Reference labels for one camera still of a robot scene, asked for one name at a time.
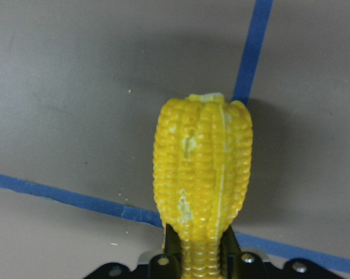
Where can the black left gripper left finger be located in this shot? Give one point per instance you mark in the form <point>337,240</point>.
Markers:
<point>167,264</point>

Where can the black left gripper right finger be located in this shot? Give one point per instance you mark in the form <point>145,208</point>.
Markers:
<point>235,263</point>

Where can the yellow corn cob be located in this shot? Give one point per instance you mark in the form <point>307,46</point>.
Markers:
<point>202,154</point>

